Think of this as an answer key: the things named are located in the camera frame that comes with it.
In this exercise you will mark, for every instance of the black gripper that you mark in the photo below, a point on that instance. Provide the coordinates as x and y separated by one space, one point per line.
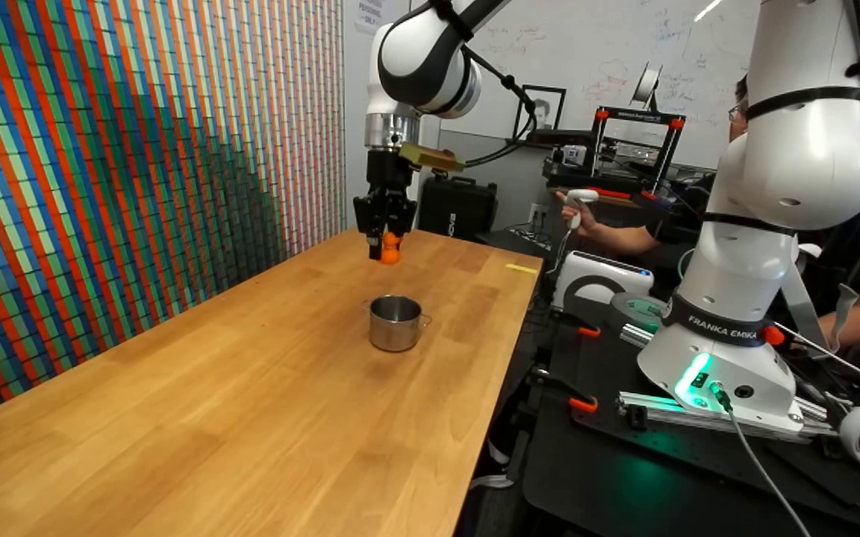
385 203

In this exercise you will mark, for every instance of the orange rubber duck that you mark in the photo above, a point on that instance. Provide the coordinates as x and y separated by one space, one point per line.
388 248

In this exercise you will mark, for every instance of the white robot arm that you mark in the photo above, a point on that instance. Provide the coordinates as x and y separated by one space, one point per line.
794 167

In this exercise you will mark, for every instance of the small steel pot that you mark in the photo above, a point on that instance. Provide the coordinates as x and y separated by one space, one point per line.
395 322

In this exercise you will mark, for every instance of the black equipment case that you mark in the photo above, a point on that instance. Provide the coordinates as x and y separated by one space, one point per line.
457 206

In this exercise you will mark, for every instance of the framed portrait picture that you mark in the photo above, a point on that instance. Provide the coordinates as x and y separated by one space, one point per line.
542 112

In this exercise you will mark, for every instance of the white box device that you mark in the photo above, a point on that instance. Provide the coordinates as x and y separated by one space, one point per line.
594 277

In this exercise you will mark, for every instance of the black and orange 3D printer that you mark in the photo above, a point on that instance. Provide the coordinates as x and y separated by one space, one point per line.
624 151

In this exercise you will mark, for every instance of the person in black shirt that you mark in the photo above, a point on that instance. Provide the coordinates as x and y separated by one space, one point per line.
833 277

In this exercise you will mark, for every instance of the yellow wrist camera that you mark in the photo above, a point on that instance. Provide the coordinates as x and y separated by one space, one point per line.
433 160

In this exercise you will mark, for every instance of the orange handled clamp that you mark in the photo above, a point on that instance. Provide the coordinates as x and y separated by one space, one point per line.
573 398

